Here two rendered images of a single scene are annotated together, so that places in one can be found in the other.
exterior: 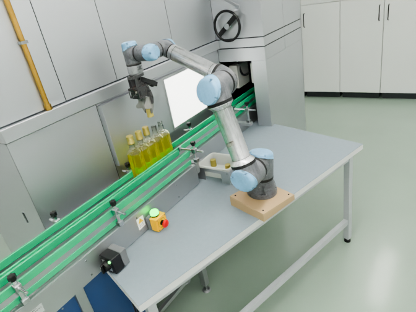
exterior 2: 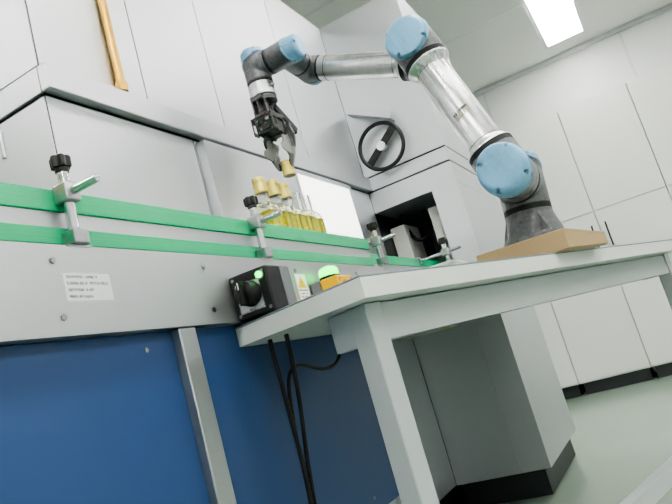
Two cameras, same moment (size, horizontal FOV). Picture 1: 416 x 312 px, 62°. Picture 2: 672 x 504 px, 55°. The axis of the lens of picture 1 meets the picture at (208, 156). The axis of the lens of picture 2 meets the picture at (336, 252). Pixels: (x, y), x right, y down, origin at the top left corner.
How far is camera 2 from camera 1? 1.29 m
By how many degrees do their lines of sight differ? 39
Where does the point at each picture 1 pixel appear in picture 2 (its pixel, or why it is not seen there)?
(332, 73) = (554, 353)
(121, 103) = (235, 158)
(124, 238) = not seen: hidden behind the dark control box
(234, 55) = (401, 192)
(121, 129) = (235, 197)
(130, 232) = not seen: hidden behind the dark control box
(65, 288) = (161, 290)
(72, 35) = (165, 31)
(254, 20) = (424, 127)
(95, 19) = (196, 36)
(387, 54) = (635, 296)
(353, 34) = not seen: hidden behind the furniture
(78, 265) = (189, 264)
